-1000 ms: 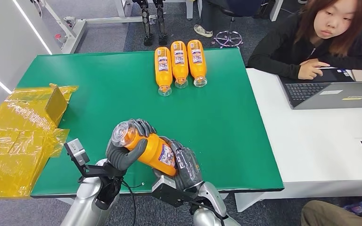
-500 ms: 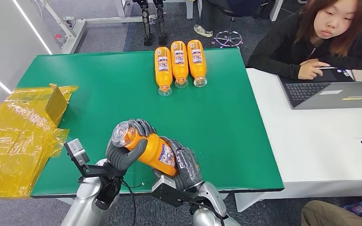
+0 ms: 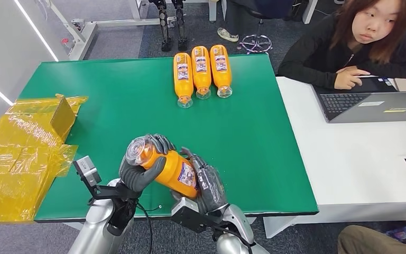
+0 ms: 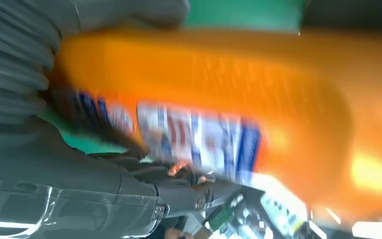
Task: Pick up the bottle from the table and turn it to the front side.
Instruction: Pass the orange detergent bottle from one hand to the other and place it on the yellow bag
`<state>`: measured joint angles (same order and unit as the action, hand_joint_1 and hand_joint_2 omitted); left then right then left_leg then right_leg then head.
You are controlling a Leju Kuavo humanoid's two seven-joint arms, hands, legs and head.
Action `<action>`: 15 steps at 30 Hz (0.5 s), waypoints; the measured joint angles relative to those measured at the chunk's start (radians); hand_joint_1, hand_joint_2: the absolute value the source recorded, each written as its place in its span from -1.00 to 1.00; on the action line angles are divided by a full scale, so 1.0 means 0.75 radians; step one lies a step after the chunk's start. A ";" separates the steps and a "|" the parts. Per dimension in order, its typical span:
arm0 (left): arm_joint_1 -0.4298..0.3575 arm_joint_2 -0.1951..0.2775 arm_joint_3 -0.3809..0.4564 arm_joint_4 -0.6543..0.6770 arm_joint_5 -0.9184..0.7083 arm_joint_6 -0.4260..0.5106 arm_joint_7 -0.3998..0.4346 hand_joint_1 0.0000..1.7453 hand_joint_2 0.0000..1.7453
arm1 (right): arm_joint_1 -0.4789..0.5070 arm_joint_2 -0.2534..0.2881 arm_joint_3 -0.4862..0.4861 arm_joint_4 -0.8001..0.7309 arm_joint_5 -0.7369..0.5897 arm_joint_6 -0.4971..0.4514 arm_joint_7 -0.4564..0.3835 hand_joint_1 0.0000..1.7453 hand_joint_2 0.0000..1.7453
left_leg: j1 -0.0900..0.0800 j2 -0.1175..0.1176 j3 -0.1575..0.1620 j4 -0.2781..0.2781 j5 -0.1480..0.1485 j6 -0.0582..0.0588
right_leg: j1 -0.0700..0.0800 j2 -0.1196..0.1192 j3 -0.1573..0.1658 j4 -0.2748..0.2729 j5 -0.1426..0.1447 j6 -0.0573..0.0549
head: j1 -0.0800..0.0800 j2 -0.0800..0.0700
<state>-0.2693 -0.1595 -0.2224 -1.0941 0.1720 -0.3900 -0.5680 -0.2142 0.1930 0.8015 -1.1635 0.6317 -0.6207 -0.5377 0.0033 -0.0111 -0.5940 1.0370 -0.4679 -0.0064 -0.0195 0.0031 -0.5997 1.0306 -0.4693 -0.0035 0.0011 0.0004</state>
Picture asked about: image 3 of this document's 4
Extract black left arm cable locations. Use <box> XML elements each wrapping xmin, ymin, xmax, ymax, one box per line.
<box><xmin>136</xmin><ymin>202</ymin><xmax>154</xmax><ymax>254</ymax></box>

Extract orange bottle with clear cap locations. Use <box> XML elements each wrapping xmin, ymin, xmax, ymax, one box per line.
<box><xmin>209</xmin><ymin>44</ymin><xmax>233</xmax><ymax>99</ymax></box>
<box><xmin>173</xmin><ymin>52</ymin><xmax>194</xmax><ymax>109</ymax></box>
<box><xmin>191</xmin><ymin>46</ymin><xmax>212</xmax><ymax>100</ymax></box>
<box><xmin>125</xmin><ymin>137</ymin><xmax>200</xmax><ymax>199</ymax></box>

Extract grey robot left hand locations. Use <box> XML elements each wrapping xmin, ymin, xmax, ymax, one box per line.
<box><xmin>118</xmin><ymin>133</ymin><xmax>177</xmax><ymax>193</ymax></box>

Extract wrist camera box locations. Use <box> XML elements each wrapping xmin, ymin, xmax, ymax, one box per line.
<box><xmin>170</xmin><ymin>197</ymin><xmax>221</xmax><ymax>234</ymax></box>
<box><xmin>72</xmin><ymin>156</ymin><xmax>102</xmax><ymax>187</ymax></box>

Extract black robot leg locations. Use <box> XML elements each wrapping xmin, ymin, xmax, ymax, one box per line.
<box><xmin>149</xmin><ymin>0</ymin><xmax>172</xmax><ymax>52</ymax></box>
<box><xmin>172</xmin><ymin>0</ymin><xmax>189</xmax><ymax>51</ymax></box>

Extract person's knee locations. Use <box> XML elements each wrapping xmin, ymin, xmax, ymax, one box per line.
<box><xmin>337</xmin><ymin>225</ymin><xmax>406</xmax><ymax>254</ymax></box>

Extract white metal frame stand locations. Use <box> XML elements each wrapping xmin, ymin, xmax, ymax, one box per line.
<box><xmin>47</xmin><ymin>0</ymin><xmax>178</xmax><ymax>61</ymax></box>

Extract person's hand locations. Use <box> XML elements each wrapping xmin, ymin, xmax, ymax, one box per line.
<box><xmin>334</xmin><ymin>66</ymin><xmax>371</xmax><ymax>90</ymax></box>

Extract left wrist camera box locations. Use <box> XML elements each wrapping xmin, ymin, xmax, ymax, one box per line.
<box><xmin>72</xmin><ymin>156</ymin><xmax>102</xmax><ymax>187</ymax></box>

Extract white desk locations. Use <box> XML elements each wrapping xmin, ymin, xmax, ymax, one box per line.
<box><xmin>263</xmin><ymin>71</ymin><xmax>406</xmax><ymax>239</ymax></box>

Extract plastic water bottle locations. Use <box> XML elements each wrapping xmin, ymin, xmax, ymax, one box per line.
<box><xmin>385</xmin><ymin>226</ymin><xmax>406</xmax><ymax>242</ymax></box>

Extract light sneaker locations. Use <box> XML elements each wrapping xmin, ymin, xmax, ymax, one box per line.
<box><xmin>217</xmin><ymin>27</ymin><xmax>240</xmax><ymax>42</ymax></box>

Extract person at laptop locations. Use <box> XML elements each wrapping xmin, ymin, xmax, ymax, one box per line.
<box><xmin>277</xmin><ymin>0</ymin><xmax>406</xmax><ymax>90</ymax></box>

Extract office chair with chrome base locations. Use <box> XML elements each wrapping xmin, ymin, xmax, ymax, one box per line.
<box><xmin>238</xmin><ymin>0</ymin><xmax>295</xmax><ymax>54</ymax></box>

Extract grey laptop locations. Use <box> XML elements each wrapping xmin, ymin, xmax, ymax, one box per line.
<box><xmin>311</xmin><ymin>74</ymin><xmax>406</xmax><ymax>124</ymax></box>

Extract green table mat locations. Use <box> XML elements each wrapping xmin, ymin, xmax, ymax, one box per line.
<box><xmin>17</xmin><ymin>53</ymin><xmax>319</xmax><ymax>223</ymax></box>

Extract cardboard box in yellow film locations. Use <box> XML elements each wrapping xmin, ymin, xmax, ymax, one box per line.
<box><xmin>0</xmin><ymin>93</ymin><xmax>89</xmax><ymax>224</ymax></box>

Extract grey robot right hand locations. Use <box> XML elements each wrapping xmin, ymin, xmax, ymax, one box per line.
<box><xmin>170</xmin><ymin>147</ymin><xmax>229</xmax><ymax>215</ymax></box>

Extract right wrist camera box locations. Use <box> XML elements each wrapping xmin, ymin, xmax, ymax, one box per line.
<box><xmin>170</xmin><ymin>197</ymin><xmax>221</xmax><ymax>234</ymax></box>

